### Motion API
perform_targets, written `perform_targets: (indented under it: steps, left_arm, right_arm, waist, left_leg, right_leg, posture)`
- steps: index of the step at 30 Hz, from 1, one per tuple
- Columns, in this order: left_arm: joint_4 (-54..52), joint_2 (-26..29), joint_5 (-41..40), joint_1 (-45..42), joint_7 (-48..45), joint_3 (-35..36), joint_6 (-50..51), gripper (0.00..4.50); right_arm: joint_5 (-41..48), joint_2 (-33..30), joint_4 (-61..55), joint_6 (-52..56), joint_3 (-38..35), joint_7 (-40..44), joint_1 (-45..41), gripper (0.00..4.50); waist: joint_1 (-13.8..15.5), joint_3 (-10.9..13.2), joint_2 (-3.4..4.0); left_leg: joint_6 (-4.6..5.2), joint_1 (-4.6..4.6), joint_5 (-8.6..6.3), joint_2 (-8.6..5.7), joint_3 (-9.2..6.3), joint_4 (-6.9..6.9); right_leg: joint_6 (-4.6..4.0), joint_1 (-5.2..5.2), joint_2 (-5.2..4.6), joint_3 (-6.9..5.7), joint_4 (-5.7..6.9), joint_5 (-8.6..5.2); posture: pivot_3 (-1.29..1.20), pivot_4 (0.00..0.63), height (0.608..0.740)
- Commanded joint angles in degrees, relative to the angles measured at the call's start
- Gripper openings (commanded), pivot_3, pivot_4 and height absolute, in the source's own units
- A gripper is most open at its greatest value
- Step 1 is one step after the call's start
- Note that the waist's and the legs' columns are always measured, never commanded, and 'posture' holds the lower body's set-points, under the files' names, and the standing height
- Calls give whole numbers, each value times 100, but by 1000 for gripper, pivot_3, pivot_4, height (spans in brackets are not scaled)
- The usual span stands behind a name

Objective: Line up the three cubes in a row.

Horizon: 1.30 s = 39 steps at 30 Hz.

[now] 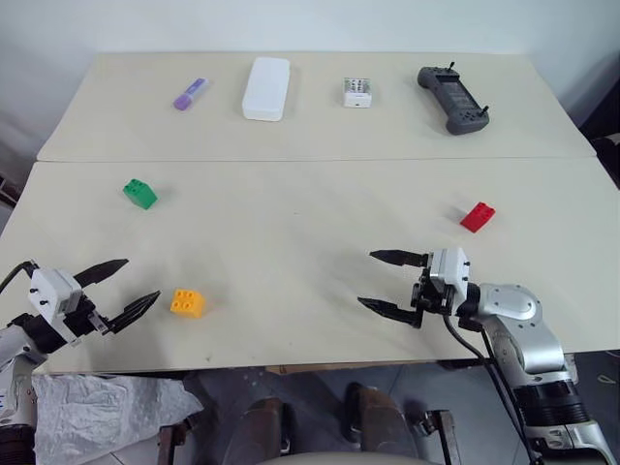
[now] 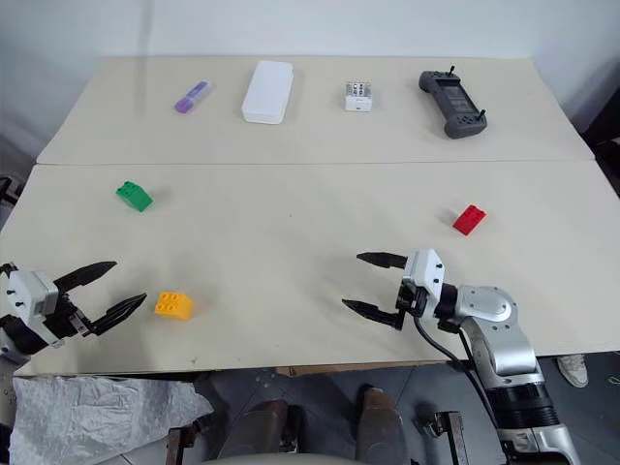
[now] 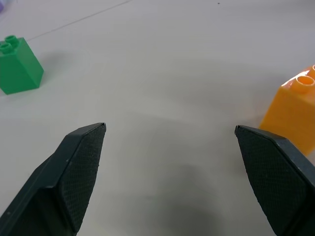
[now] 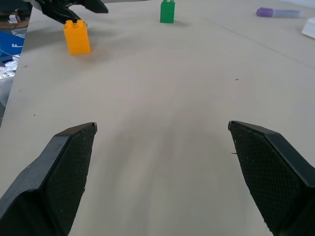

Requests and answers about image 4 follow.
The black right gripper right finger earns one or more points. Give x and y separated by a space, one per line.
268 172

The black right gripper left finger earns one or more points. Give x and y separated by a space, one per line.
56 177

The purple capped marker pen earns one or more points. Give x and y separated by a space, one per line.
275 12

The green toy brick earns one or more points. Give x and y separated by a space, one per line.
167 12

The orange toy brick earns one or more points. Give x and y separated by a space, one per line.
77 37

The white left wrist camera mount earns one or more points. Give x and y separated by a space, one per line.
30 2

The blue box with white print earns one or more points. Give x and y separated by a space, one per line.
11 44

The crumpled white plastic packaging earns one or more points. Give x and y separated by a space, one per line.
7 68

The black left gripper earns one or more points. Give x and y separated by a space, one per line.
53 3

